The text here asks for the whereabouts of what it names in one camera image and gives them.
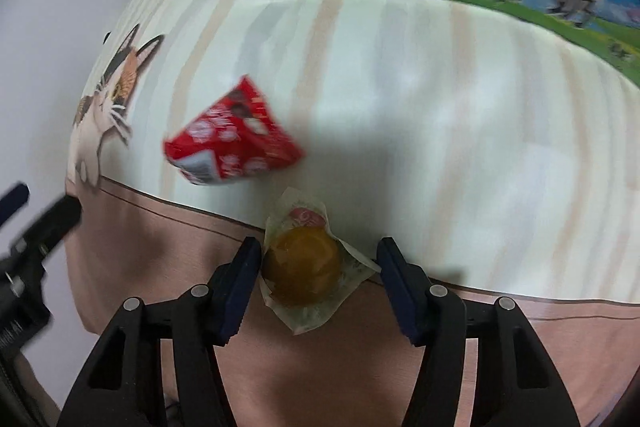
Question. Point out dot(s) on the yellow pastry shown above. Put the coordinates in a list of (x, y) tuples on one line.
[(300, 269)]

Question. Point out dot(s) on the red snack packet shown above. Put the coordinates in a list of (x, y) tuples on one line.
[(235, 142)]

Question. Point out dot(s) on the striped cat printed blanket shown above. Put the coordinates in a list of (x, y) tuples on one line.
[(425, 107)]

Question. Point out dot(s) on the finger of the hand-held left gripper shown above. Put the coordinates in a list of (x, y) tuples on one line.
[(14, 203), (56, 219)]

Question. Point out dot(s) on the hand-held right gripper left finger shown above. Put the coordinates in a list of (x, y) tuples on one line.
[(237, 292)]

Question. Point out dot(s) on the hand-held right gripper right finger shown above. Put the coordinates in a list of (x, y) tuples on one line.
[(397, 292)]

